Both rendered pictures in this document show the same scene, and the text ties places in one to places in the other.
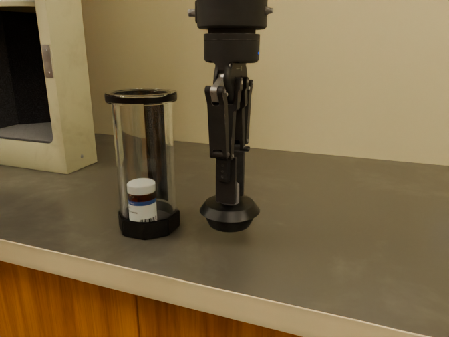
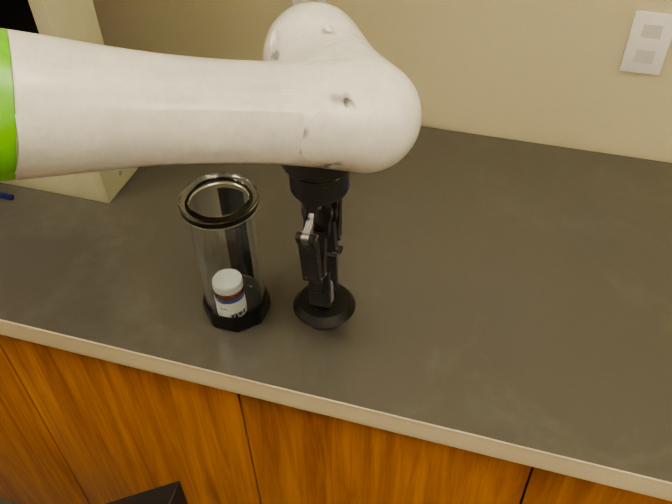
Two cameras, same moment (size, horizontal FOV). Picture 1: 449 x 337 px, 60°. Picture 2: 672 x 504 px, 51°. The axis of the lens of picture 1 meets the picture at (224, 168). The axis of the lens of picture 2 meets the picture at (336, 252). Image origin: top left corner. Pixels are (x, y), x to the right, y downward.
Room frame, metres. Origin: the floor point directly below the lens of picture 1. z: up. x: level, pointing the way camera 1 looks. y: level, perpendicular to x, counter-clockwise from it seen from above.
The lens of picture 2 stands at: (-0.15, 0.00, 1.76)
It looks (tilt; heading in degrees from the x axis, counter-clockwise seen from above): 44 degrees down; 357
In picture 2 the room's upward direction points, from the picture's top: 2 degrees counter-clockwise
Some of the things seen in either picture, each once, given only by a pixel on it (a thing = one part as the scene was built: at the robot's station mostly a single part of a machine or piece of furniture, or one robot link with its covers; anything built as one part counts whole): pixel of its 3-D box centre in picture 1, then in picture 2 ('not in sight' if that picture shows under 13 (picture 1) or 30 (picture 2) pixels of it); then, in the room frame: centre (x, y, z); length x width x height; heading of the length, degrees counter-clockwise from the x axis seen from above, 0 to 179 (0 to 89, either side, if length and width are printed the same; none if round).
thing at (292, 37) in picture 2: not in sight; (317, 71); (0.54, -0.01, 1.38); 0.13 x 0.11 x 0.14; 19
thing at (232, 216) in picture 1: (229, 203); (324, 299); (0.55, -0.01, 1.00); 0.09 x 0.09 x 0.07
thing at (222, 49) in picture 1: (231, 67); (320, 192); (0.55, -0.01, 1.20); 0.08 x 0.07 x 0.09; 159
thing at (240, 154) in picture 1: (234, 172); (327, 270); (0.56, -0.01, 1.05); 0.03 x 0.01 x 0.07; 69
